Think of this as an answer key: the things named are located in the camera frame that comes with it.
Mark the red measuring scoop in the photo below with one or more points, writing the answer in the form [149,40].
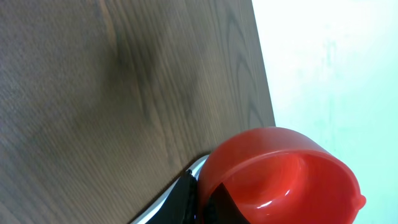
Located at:
[277,175]

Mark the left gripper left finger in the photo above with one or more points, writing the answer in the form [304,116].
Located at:
[178,203]

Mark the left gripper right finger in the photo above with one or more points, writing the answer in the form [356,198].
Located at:
[221,209]

